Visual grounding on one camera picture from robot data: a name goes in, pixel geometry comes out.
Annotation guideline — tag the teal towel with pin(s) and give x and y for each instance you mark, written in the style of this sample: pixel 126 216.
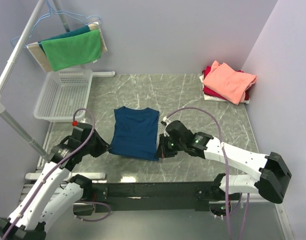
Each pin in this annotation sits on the teal towel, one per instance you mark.
pixel 68 33

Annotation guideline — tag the white plastic laundry basket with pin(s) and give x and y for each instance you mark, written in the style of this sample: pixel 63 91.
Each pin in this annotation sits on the white plastic laundry basket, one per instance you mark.
pixel 63 92

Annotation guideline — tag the white clothes rack pole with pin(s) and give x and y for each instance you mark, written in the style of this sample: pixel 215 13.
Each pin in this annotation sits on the white clothes rack pole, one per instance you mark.
pixel 6 74

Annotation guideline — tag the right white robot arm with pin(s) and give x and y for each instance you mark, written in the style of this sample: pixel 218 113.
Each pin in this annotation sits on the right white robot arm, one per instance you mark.
pixel 263 174

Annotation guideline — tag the salmon folded t shirt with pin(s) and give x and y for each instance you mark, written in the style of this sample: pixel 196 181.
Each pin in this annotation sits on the salmon folded t shirt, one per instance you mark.
pixel 228 83

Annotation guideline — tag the white folded t shirt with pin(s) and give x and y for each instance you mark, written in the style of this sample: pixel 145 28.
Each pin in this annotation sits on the white folded t shirt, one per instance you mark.
pixel 217 99

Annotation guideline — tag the green towel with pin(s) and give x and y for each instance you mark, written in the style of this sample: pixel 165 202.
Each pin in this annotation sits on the green towel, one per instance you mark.
pixel 74 50

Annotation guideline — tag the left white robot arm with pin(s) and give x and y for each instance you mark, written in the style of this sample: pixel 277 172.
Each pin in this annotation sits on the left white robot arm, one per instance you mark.
pixel 56 189

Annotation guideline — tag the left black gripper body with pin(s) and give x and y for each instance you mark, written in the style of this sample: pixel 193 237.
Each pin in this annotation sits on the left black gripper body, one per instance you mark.
pixel 95 146

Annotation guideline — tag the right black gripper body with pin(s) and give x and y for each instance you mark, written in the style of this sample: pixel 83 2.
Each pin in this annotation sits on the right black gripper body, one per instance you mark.
pixel 169 147

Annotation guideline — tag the black base beam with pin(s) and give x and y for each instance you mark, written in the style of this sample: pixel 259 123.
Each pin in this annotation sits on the black base beam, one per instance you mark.
pixel 145 196

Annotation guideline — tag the blue t shirt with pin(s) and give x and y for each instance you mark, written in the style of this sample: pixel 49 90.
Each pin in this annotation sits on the blue t shirt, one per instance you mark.
pixel 135 133

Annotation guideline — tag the blue wire hanger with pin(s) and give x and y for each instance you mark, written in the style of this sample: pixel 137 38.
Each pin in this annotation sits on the blue wire hanger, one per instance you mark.
pixel 45 10

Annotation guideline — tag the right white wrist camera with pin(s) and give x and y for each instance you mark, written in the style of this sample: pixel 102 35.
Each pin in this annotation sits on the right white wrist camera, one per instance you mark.
pixel 165 121

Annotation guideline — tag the white rack foot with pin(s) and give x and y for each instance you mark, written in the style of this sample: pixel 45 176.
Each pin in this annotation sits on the white rack foot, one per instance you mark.
pixel 98 74

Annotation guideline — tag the aluminium rail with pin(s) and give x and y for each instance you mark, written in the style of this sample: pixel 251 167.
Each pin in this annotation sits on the aluminium rail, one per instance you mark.
pixel 266 195

